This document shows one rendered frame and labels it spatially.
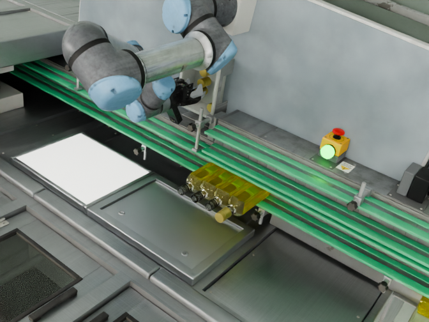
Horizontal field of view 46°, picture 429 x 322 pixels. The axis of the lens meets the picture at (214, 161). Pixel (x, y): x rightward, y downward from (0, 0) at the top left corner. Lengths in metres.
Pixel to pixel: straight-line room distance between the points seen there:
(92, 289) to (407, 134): 1.05
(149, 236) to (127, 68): 0.63
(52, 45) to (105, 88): 1.13
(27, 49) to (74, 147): 0.45
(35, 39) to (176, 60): 0.99
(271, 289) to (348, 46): 0.78
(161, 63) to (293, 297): 0.80
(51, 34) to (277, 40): 1.01
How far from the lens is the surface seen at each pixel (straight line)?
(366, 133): 1.69
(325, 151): 1.64
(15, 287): 1.58
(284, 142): 1.73
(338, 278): 1.73
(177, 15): 1.55
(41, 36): 2.27
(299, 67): 1.73
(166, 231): 1.69
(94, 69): 1.23
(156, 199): 1.82
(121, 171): 1.96
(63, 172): 1.95
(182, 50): 1.41
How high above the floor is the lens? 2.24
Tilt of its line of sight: 47 degrees down
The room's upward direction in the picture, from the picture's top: 119 degrees counter-clockwise
